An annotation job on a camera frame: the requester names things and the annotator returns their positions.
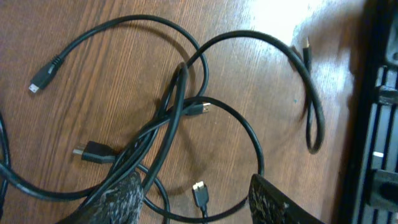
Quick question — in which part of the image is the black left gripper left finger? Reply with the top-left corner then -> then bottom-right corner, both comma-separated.
59,172 -> 144,224

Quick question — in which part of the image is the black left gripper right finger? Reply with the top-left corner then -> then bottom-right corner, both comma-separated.
248,174 -> 323,224

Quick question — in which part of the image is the black USB3 cable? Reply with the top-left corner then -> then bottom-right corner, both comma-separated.
136,96 -> 265,224

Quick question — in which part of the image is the black HDMI cable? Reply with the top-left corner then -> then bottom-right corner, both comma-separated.
0,30 -> 326,202

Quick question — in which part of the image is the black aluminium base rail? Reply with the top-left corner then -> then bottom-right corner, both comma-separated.
336,1 -> 397,223

